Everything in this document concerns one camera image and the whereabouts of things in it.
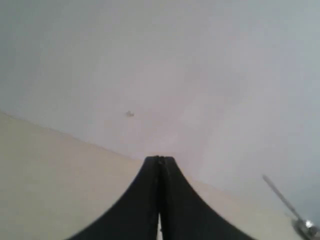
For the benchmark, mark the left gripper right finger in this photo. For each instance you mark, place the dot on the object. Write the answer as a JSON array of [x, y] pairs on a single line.
[[184, 214]]

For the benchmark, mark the thin metal skewer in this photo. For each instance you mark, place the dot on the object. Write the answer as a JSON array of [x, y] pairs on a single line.
[[281, 196]]

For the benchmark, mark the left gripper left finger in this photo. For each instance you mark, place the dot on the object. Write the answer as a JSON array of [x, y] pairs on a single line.
[[135, 215]]

